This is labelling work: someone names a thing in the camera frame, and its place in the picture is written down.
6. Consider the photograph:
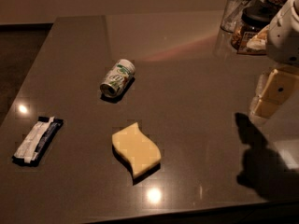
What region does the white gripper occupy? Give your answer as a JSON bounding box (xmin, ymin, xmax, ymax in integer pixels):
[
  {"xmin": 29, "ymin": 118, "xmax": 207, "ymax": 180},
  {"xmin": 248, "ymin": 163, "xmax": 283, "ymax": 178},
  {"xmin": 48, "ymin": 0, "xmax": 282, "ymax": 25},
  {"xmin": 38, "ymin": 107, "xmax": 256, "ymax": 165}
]
[{"xmin": 249, "ymin": 0, "xmax": 299, "ymax": 125}]

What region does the green white 7up can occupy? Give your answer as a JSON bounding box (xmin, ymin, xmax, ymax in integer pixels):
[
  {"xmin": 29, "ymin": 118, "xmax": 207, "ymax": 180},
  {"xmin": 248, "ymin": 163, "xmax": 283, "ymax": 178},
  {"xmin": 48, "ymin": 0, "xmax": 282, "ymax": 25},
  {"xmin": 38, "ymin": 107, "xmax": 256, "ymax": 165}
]
[{"xmin": 100, "ymin": 59, "xmax": 135, "ymax": 98}]

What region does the black lid snack jar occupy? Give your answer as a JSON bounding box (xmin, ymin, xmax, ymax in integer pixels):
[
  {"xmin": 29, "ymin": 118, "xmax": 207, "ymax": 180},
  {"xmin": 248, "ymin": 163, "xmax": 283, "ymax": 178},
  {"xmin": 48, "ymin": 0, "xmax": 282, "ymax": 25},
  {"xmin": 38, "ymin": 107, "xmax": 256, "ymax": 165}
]
[{"xmin": 231, "ymin": 5, "xmax": 276, "ymax": 55}]

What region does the clear glass cup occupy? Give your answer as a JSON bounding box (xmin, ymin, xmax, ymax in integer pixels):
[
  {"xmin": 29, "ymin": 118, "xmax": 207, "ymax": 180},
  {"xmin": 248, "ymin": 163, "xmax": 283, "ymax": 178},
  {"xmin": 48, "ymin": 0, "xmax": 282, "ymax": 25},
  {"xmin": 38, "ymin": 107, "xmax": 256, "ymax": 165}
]
[{"xmin": 221, "ymin": 0, "xmax": 256, "ymax": 33}]

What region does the yellow wavy sponge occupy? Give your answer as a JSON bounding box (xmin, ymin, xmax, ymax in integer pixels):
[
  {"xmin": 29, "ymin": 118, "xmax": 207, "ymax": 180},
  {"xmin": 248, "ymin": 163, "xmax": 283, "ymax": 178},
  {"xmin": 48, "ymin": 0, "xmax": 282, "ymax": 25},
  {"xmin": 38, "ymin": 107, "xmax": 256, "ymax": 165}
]
[{"xmin": 112, "ymin": 122, "xmax": 162, "ymax": 179}]

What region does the black white snack bar wrapper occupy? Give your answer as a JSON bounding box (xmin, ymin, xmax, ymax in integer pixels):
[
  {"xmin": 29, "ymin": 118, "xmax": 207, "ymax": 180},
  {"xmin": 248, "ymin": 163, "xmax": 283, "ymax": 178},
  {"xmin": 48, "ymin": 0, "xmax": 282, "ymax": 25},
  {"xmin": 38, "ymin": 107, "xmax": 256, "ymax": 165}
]
[{"xmin": 12, "ymin": 117, "xmax": 64, "ymax": 166}]

